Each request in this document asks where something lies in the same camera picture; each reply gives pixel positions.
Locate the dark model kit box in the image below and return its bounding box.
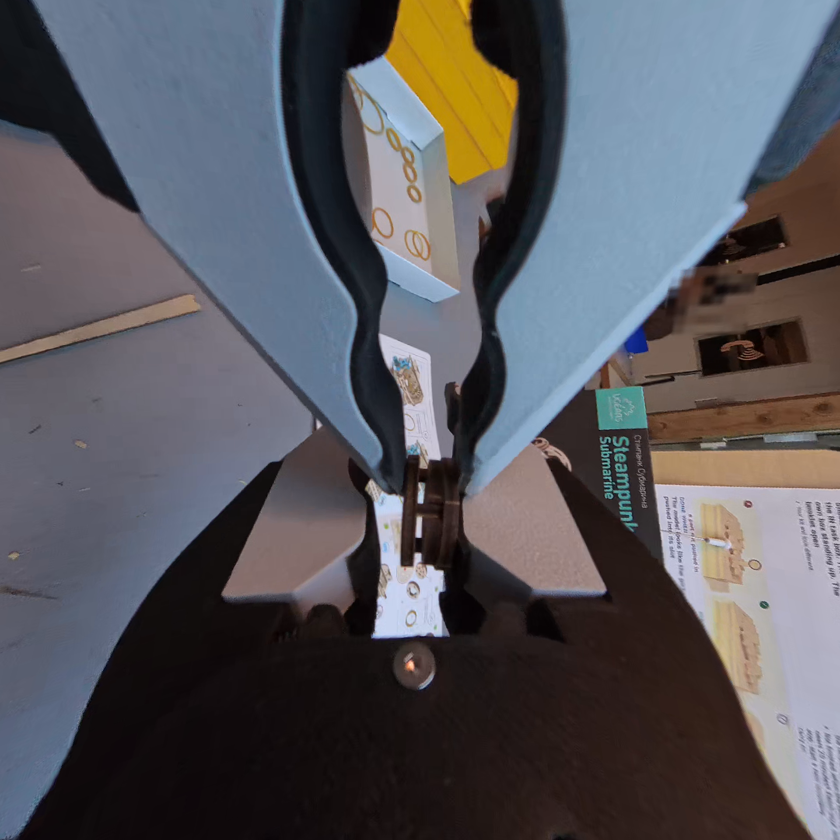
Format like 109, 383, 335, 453
538, 386, 664, 559

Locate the yellow plastic bin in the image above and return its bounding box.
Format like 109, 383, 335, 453
384, 0, 519, 185

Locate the grey desk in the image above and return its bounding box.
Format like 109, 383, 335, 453
0, 121, 500, 840

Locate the thin wooden strip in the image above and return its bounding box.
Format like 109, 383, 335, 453
0, 294, 202, 365

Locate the wooden gear assembly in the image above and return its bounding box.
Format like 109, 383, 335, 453
399, 455, 460, 571

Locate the set of wooden rings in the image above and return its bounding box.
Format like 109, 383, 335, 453
348, 75, 433, 262

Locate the light plywood sheet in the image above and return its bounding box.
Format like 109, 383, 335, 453
650, 449, 840, 490

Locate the white cardboard tray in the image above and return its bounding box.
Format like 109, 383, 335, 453
341, 56, 460, 303

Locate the illustrated instruction booklet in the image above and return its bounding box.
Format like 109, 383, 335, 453
364, 333, 454, 639

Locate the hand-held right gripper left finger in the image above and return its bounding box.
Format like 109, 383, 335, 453
222, 427, 383, 636

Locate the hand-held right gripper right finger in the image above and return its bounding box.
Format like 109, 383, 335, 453
446, 440, 609, 636

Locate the large white instruction sheet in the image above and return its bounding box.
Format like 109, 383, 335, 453
653, 484, 840, 840

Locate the wooden beam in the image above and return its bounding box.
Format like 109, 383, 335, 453
646, 392, 840, 444

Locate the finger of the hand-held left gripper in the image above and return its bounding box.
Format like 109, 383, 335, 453
455, 0, 829, 496
33, 0, 409, 494

